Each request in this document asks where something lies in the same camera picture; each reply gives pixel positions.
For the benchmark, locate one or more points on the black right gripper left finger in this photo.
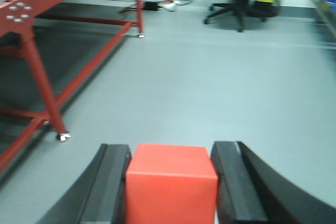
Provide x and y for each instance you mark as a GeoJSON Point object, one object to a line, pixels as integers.
{"type": "Point", "coordinates": [98, 195]}

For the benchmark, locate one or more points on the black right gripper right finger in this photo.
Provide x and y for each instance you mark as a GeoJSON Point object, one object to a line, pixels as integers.
{"type": "Point", "coordinates": [250, 191]}

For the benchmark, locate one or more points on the red magnetic cube block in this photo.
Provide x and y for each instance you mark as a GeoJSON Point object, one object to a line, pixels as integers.
{"type": "Point", "coordinates": [170, 184]}

